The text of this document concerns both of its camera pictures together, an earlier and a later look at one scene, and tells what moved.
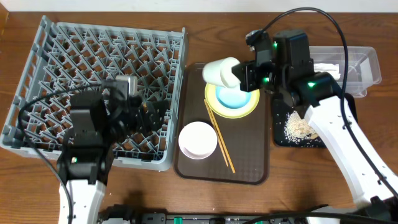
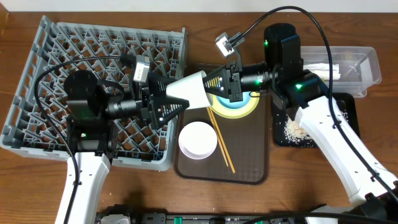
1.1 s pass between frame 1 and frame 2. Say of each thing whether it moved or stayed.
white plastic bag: stayed
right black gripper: moved
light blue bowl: stayed
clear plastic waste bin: stayed
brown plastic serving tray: stayed
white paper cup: moved
